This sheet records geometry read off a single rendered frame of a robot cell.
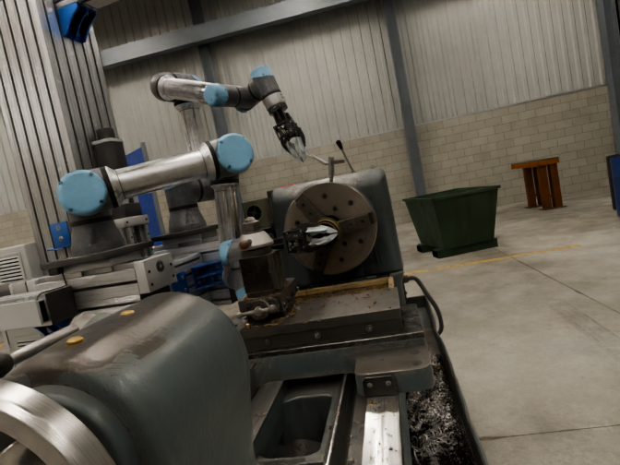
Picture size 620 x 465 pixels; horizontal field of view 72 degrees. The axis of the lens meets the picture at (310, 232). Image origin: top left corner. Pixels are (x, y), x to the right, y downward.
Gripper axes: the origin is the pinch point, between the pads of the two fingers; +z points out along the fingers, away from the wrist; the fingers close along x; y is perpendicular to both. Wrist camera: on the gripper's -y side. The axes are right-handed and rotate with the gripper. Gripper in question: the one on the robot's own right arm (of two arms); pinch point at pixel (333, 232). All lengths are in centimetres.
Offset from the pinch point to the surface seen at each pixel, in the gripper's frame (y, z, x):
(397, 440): 74, 13, -21
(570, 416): -72, 80, -108
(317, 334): 50, 0, -14
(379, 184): -30.9, 15.5, 11.6
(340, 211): -15.3, 1.6, 5.1
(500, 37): -1040, 352, 300
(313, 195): -15.3, -6.6, 12.3
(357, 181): -31.5, 7.8, 14.1
